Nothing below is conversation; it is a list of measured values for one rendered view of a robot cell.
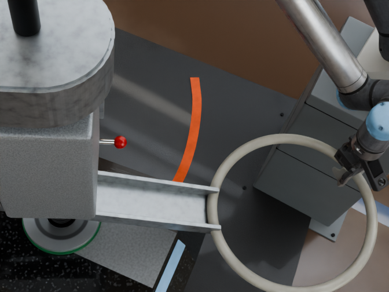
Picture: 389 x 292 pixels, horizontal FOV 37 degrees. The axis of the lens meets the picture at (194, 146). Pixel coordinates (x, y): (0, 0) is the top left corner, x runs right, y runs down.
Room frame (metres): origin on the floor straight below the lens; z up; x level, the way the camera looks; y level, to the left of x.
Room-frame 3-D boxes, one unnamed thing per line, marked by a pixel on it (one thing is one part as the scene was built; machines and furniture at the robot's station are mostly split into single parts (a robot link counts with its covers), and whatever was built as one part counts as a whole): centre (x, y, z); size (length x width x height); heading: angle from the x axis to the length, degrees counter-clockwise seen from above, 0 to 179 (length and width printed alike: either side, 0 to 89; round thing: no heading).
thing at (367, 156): (0.85, -0.45, 1.12); 0.10 x 0.09 x 0.05; 138
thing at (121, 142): (0.58, 0.19, 1.20); 0.08 x 0.03 x 0.03; 108
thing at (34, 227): (0.47, 0.29, 0.87); 0.21 x 0.21 x 0.01
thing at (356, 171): (0.86, -0.45, 1.04); 0.09 x 0.08 x 0.12; 48
